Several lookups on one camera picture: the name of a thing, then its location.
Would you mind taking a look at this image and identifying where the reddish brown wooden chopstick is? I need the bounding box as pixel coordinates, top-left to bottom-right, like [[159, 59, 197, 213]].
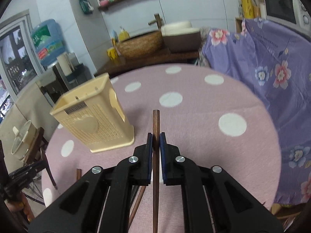
[[76, 168, 82, 181]]

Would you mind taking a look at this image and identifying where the dark brown wooden chopstick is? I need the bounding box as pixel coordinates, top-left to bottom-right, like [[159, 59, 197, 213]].
[[128, 186, 146, 229], [152, 110, 160, 233]]

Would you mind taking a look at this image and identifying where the person's left hand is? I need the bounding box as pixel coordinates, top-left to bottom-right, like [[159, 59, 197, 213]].
[[5, 191, 35, 223]]

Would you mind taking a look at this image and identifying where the dark wooden stool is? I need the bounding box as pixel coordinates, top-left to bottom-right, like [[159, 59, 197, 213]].
[[23, 127, 58, 190]]

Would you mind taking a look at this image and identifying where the pink polka dot tablecloth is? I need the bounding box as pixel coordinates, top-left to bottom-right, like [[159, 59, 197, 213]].
[[41, 63, 283, 233]]

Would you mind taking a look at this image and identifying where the beige plastic utensil holder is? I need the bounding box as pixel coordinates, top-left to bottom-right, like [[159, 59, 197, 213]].
[[50, 73, 135, 153]]

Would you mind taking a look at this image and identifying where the white water dispenser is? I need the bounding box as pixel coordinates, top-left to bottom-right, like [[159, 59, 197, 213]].
[[36, 62, 92, 106]]

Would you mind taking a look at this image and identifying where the dark wooden counter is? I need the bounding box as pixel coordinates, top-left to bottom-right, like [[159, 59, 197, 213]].
[[94, 48, 199, 78]]

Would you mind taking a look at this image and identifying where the paper cup stack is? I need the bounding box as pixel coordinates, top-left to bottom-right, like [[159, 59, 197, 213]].
[[57, 52, 74, 76]]

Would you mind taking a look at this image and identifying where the blue water bottle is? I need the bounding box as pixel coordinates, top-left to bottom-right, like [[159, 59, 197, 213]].
[[31, 19, 66, 67]]

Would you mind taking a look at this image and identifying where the purple floral cloth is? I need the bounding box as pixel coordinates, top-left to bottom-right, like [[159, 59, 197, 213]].
[[202, 18, 310, 205]]

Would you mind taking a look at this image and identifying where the woven wicker basin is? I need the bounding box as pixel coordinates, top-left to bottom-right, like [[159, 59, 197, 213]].
[[116, 30, 164, 59]]

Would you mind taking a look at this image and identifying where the brown and cream pot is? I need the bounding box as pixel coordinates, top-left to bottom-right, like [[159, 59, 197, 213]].
[[161, 21, 201, 53]]

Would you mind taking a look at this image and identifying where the yellow soap dispenser bottle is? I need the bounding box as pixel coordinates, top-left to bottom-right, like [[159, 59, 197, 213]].
[[118, 27, 130, 42]]

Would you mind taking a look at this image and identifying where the yellow roll package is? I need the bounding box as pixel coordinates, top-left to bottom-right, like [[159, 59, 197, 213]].
[[241, 0, 254, 19]]

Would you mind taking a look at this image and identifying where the white microwave oven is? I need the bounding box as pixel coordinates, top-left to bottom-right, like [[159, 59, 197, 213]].
[[265, 0, 310, 37]]

